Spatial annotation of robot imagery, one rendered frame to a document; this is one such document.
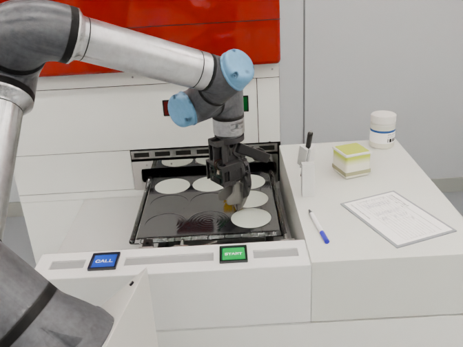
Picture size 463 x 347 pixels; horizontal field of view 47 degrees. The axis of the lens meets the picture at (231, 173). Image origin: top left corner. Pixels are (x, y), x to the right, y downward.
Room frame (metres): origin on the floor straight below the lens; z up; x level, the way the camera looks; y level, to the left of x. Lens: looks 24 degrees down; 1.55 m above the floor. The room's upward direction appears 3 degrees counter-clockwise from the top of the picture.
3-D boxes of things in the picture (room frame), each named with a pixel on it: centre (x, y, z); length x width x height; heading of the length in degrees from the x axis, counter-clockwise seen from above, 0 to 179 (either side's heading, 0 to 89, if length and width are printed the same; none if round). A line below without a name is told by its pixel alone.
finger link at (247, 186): (1.19, -0.03, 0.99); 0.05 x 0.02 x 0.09; 35
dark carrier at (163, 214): (1.26, 0.06, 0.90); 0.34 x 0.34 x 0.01; 0
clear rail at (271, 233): (1.08, 0.06, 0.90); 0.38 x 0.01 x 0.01; 90
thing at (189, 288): (0.90, 0.13, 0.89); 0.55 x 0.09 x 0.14; 90
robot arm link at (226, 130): (1.19, 0.00, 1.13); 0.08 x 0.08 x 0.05
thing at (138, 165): (1.47, 0.08, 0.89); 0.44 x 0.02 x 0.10; 90
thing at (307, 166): (1.15, -0.18, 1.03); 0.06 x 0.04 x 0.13; 0
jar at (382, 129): (1.43, -0.44, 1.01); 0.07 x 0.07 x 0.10
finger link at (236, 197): (1.18, -0.01, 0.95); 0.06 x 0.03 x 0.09; 125
